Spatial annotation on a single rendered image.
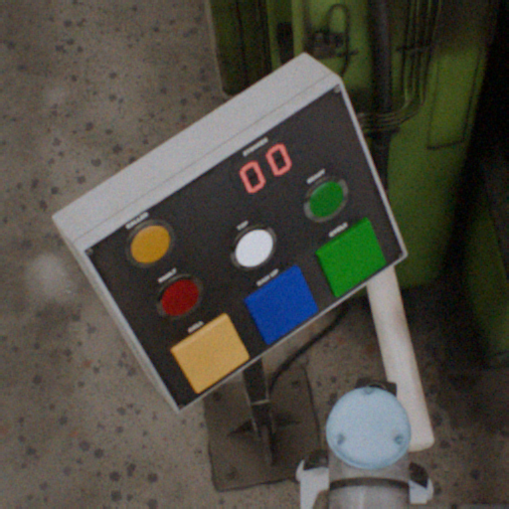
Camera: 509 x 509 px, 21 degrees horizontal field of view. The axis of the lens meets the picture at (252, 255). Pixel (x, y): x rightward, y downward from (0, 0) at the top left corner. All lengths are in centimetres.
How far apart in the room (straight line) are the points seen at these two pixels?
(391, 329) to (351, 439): 72
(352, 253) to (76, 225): 34
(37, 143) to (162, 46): 34
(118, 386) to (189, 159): 122
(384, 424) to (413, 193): 102
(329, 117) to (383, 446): 41
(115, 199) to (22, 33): 156
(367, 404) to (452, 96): 80
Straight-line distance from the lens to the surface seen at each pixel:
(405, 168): 212
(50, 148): 283
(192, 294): 150
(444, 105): 197
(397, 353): 194
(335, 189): 153
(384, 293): 197
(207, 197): 145
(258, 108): 148
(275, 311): 156
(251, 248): 150
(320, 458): 148
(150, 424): 259
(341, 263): 158
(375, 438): 124
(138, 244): 143
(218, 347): 155
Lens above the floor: 249
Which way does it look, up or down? 68 degrees down
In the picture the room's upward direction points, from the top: 9 degrees counter-clockwise
